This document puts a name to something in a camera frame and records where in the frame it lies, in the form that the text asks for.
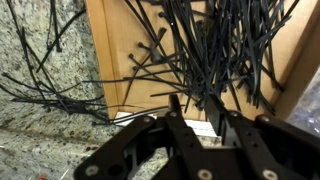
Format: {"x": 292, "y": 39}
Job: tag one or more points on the orange marker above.
{"x": 41, "y": 177}

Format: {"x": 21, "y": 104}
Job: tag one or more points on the flat cardboard box white sides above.
{"x": 116, "y": 40}

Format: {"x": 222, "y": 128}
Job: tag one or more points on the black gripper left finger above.
{"x": 133, "y": 153}

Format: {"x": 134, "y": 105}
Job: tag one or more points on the black zip tie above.
{"x": 131, "y": 56}
{"x": 61, "y": 38}
{"x": 161, "y": 15}
{"x": 140, "y": 44}
{"x": 66, "y": 107}
{"x": 140, "y": 116}
{"x": 162, "y": 30}
{"x": 33, "y": 88}
{"x": 134, "y": 68}
{"x": 55, "y": 26}
{"x": 26, "y": 60}
{"x": 133, "y": 79}

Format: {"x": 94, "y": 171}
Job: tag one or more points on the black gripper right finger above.
{"x": 266, "y": 150}

